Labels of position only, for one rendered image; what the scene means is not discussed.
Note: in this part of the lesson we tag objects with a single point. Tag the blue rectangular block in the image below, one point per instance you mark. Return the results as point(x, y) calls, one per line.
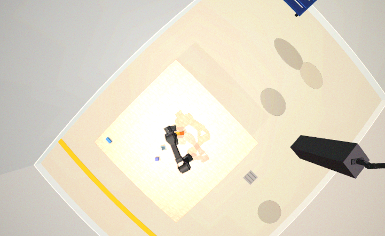
point(108, 140)

